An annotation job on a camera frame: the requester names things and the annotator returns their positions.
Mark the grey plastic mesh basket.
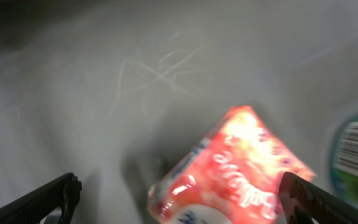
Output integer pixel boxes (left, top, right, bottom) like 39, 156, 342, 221
0, 1, 358, 223

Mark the red white small carton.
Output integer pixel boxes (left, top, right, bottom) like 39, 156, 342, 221
147, 105, 315, 224

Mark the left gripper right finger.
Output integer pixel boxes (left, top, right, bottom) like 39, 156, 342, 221
279, 172, 358, 224

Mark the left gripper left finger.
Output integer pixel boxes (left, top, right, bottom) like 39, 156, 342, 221
0, 172, 82, 224

